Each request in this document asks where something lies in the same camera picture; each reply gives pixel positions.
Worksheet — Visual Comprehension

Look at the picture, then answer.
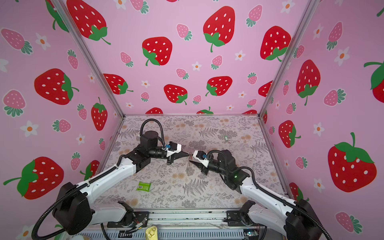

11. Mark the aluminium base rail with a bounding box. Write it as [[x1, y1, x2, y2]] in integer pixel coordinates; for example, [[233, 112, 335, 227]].
[[62, 209, 285, 240]]

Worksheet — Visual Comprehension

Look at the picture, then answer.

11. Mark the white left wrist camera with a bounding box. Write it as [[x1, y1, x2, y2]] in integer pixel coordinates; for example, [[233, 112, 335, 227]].
[[166, 142, 182, 158]]

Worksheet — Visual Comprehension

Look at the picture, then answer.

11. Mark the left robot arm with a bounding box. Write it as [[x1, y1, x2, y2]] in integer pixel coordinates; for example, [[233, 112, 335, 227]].
[[31, 119, 189, 240]]

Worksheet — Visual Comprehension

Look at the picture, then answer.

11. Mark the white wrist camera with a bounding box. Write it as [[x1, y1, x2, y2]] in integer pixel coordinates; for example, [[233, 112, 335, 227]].
[[166, 142, 182, 158], [193, 151, 210, 168]]

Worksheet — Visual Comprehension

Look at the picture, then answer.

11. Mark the green packet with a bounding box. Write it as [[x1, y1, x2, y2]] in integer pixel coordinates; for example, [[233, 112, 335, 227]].
[[137, 182, 152, 192]]

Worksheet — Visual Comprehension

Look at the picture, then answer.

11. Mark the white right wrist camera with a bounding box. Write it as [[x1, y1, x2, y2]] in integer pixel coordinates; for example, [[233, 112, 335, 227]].
[[193, 151, 210, 168]]

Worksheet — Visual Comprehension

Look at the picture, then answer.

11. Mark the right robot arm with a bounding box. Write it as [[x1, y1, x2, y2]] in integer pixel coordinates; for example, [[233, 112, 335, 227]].
[[191, 150, 332, 240]]

